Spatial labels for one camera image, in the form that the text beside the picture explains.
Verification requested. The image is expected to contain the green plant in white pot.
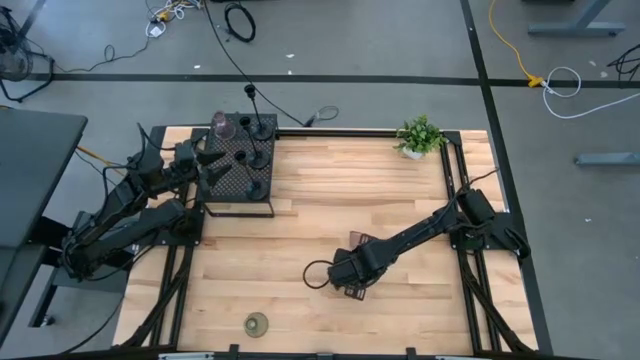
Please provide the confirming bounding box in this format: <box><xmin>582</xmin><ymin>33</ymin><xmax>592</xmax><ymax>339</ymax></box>
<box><xmin>393</xmin><ymin>114</ymin><xmax>448</xmax><ymax>161</ymax></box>

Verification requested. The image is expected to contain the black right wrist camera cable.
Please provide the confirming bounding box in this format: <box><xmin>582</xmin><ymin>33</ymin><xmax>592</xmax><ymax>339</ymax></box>
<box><xmin>302</xmin><ymin>259</ymin><xmax>335</xmax><ymax>290</ymax></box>

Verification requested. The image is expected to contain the black desk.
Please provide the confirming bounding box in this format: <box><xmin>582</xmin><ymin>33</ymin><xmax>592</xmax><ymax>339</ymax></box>
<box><xmin>0</xmin><ymin>107</ymin><xmax>89</xmax><ymax>346</ymax></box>

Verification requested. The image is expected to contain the black candlestick holder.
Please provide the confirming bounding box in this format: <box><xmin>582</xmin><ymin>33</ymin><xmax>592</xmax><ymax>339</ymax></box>
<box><xmin>233</xmin><ymin>149</ymin><xmax>270</xmax><ymax>202</ymax></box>
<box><xmin>243</xmin><ymin>83</ymin><xmax>275</xmax><ymax>143</ymax></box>
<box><xmin>238</xmin><ymin>115</ymin><xmax>271</xmax><ymax>170</ymax></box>

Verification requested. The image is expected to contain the pink ribbed glass candle holder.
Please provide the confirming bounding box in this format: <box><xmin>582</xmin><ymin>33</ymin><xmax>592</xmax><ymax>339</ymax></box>
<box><xmin>209</xmin><ymin>110</ymin><xmax>237</xmax><ymax>142</ymax></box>

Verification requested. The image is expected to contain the grey table foot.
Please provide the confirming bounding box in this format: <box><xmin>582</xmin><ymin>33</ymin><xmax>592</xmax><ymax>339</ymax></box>
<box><xmin>527</xmin><ymin>0</ymin><xmax>626</xmax><ymax>37</ymax></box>
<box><xmin>574</xmin><ymin>152</ymin><xmax>640</xmax><ymax>167</ymax></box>

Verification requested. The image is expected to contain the white power strip with cables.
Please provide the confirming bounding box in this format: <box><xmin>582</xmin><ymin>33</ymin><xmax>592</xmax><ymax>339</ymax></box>
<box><xmin>144</xmin><ymin>0</ymin><xmax>201</xmax><ymax>39</ymax></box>

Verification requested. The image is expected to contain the black cable bundle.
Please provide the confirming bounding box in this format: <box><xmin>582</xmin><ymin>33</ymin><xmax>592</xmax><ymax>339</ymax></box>
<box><xmin>607</xmin><ymin>42</ymin><xmax>640</xmax><ymax>81</ymax></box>

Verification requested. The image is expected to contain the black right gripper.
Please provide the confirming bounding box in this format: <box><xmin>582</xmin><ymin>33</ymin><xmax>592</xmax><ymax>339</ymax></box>
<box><xmin>327</xmin><ymin>230</ymin><xmax>387</xmax><ymax>302</ymax></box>

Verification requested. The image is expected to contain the long black floor cable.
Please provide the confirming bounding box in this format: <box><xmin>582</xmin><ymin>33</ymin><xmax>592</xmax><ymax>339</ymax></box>
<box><xmin>202</xmin><ymin>0</ymin><xmax>307</xmax><ymax>126</ymax></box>

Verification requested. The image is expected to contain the black floor fan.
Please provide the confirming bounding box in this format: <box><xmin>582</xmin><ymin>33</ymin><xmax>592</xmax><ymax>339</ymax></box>
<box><xmin>0</xmin><ymin>4</ymin><xmax>56</xmax><ymax>104</ymax></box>

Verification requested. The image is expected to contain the black aluminium table frame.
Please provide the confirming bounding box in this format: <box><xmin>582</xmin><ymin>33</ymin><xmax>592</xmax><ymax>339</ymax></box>
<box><xmin>112</xmin><ymin>124</ymin><xmax>556</xmax><ymax>360</ymax></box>

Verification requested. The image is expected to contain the white floor cable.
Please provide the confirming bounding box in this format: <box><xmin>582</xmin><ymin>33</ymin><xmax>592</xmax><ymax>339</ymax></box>
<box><xmin>542</xmin><ymin>66</ymin><xmax>640</xmax><ymax>120</ymax></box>

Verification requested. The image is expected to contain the yellow extension cable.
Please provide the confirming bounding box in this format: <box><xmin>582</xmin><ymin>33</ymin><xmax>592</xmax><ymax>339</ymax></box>
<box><xmin>487</xmin><ymin>0</ymin><xmax>546</xmax><ymax>89</ymax></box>

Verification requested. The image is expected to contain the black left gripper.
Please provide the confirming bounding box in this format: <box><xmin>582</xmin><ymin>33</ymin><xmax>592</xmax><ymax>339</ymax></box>
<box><xmin>172</xmin><ymin>141</ymin><xmax>234</xmax><ymax>194</ymax></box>

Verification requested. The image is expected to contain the coiled black cable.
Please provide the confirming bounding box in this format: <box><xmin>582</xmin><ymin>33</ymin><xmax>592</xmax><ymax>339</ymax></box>
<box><xmin>223</xmin><ymin>2</ymin><xmax>257</xmax><ymax>44</ymax></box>

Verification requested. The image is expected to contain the black perforated metal shelf riser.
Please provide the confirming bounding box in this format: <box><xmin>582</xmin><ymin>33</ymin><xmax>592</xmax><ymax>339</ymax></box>
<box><xmin>197</xmin><ymin>112</ymin><xmax>279</xmax><ymax>219</ymax></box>

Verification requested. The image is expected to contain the thin black floor cable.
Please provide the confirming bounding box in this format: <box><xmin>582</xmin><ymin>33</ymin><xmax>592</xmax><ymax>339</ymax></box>
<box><xmin>54</xmin><ymin>37</ymin><xmax>151</xmax><ymax>74</ymax></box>

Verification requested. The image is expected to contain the black cable with plug loop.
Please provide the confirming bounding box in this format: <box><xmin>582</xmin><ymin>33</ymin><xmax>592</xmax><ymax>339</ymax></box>
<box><xmin>302</xmin><ymin>104</ymin><xmax>341</xmax><ymax>129</ymax></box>

